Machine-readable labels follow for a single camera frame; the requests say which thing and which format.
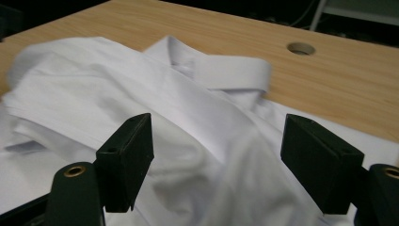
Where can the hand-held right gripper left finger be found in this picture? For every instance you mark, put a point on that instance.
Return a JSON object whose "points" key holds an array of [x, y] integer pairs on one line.
{"points": [[125, 166]]}

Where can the white dress shirt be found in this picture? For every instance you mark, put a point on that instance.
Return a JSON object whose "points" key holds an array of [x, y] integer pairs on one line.
{"points": [[194, 103]]}

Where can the grey metal stand frame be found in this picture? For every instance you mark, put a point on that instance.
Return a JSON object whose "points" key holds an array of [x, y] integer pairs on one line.
{"points": [[360, 14]]}

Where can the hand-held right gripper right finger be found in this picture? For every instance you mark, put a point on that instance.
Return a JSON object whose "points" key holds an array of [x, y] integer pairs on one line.
{"points": [[323, 166]]}

